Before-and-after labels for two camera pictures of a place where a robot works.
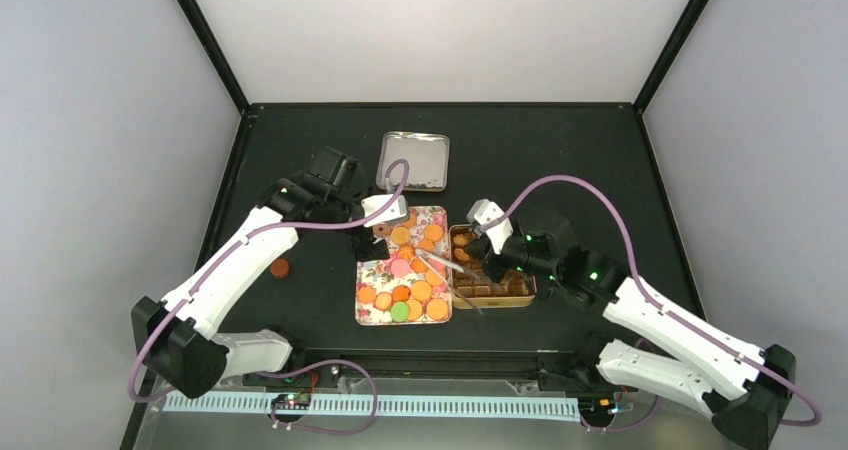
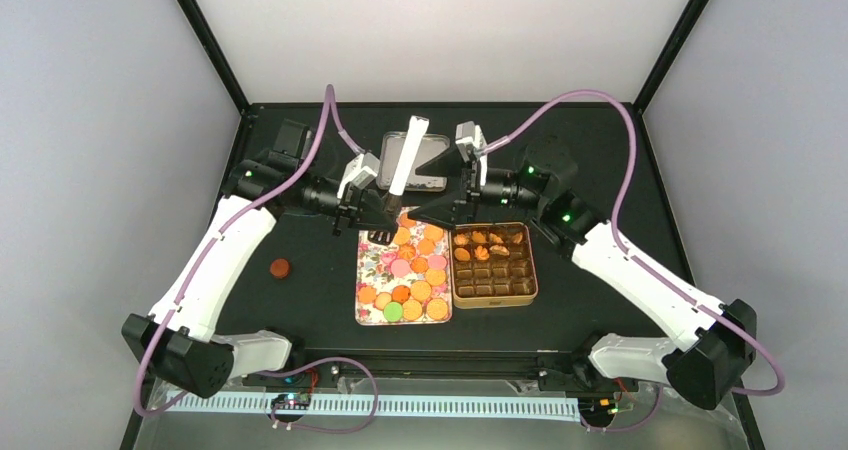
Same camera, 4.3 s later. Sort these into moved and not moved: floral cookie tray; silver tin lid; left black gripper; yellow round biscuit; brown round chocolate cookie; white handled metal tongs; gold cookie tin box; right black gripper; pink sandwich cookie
Moved: white handled metal tongs; right black gripper; left black gripper
Not moved: brown round chocolate cookie; silver tin lid; pink sandwich cookie; yellow round biscuit; floral cookie tray; gold cookie tin box
